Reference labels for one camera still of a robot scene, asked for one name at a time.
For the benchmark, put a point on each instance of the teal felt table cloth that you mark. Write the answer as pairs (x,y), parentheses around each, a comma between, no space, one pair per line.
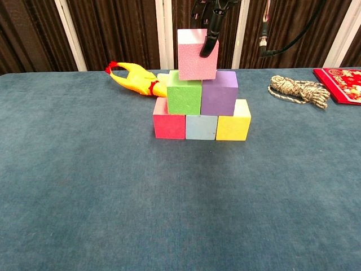
(169,211)

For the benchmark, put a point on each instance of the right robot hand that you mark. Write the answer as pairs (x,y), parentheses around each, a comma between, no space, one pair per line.
(213,25)

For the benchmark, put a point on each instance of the red foam cube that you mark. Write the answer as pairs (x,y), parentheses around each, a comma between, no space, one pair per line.
(169,127)

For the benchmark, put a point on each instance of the light blue foam cube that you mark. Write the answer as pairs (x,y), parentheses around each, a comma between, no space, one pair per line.
(200,127)

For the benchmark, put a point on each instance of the yellow spiral notebook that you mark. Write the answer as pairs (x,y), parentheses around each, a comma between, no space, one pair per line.
(162,76)

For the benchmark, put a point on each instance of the white frame post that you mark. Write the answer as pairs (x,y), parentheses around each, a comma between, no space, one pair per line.
(165,34)
(341,34)
(239,36)
(70,34)

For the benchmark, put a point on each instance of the yellow foam cube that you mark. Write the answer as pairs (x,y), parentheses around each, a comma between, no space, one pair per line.
(232,127)

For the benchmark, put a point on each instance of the pink foam cube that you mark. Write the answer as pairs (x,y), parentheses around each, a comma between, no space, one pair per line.
(197,62)

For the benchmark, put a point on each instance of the red festive spiral calendar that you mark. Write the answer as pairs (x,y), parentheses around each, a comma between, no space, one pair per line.
(344,84)

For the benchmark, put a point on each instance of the green foam cube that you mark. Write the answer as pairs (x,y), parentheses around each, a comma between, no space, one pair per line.
(184,98)

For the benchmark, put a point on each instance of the yellow rubber chicken toy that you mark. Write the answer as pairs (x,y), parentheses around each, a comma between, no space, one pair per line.
(138,80)

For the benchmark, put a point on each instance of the purple foam cube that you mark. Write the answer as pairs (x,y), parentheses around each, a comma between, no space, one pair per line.
(218,96)

